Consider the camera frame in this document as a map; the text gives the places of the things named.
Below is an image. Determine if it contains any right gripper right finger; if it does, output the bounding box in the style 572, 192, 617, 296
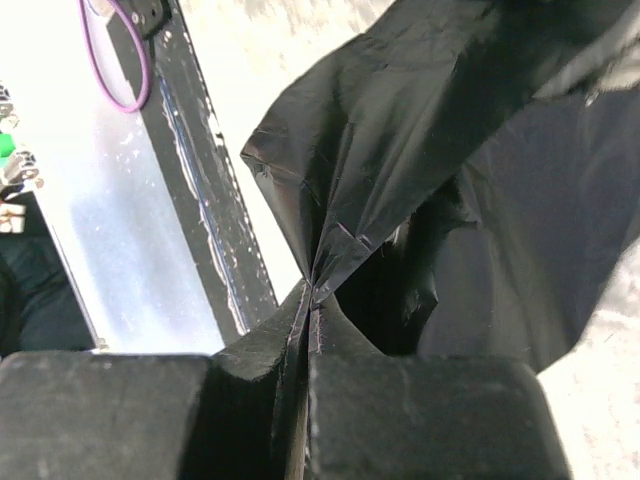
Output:
308, 300, 571, 479

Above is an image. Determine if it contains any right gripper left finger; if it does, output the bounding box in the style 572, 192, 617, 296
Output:
1, 282, 308, 479

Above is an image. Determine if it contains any black trash bag roll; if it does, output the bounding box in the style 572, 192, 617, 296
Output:
241, 1, 639, 371

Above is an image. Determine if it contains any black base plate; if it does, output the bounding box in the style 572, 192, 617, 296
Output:
113, 1, 277, 354

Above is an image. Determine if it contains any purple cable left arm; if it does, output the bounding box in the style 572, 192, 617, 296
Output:
77, 0, 152, 114

